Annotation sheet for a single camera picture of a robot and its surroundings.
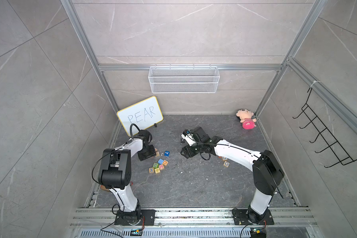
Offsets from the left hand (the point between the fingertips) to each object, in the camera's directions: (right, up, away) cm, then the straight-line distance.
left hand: (152, 153), depth 97 cm
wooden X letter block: (+1, -9, -9) cm, 12 cm away
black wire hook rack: (+85, +6, -37) cm, 93 cm away
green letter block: (+3, -6, -6) cm, 10 cm away
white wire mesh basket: (+21, +50, +4) cm, 55 cm away
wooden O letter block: (+48, -6, -6) cm, 48 cm away
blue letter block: (+10, 0, -1) cm, 10 cm away
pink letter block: (+7, -8, -7) cm, 12 cm away
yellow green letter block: (+5, -9, -9) cm, 13 cm away
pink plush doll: (+69, +26, +16) cm, 75 cm away
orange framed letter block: (+9, -5, -4) cm, 11 cm away
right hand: (+23, +3, -10) cm, 25 cm away
